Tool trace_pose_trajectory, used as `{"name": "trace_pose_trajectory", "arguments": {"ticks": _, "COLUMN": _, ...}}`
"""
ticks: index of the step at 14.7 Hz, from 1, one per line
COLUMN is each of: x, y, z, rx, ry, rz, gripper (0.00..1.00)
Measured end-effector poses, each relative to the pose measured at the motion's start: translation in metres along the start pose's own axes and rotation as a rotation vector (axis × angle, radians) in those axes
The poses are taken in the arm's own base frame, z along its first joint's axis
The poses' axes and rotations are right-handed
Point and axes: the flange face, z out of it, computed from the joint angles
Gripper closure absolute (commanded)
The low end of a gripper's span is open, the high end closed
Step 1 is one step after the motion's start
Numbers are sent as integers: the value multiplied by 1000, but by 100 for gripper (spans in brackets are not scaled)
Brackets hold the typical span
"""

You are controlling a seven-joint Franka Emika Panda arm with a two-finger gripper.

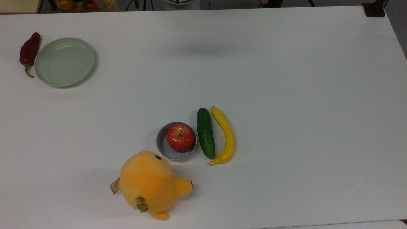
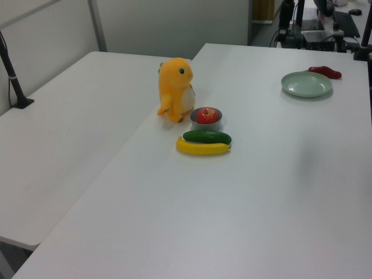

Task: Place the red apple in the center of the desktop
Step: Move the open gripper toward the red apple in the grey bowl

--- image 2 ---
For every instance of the pale green plate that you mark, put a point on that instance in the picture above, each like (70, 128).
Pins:
(305, 85)

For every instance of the black pole stand white band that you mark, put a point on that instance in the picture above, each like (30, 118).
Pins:
(15, 84)

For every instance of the black electronics box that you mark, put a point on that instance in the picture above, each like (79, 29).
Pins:
(316, 45)

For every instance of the thin black pole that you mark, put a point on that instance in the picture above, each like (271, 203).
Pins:
(300, 17)

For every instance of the black computer mouse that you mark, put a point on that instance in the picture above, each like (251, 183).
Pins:
(355, 12)

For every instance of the wooden cabinet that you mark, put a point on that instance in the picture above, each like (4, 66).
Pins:
(263, 10)

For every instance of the yellow banana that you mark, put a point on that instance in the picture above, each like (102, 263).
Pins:
(200, 148)

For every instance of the black keyboard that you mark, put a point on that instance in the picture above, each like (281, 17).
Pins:
(347, 24)

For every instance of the green cucumber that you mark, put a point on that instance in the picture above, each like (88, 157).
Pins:
(206, 136)

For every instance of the red chili pepper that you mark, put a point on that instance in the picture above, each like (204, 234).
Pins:
(328, 72)

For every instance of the black clamp pole stand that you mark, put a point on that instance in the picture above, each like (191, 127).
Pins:
(363, 53)

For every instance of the red apple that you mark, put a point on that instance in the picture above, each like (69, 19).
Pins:
(207, 116)

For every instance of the orange plush toy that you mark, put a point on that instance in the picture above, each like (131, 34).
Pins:
(174, 87)

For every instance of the grey round bowl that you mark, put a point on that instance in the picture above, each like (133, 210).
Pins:
(203, 127)

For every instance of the black equipment stand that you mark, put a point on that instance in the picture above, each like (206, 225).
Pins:
(286, 14)

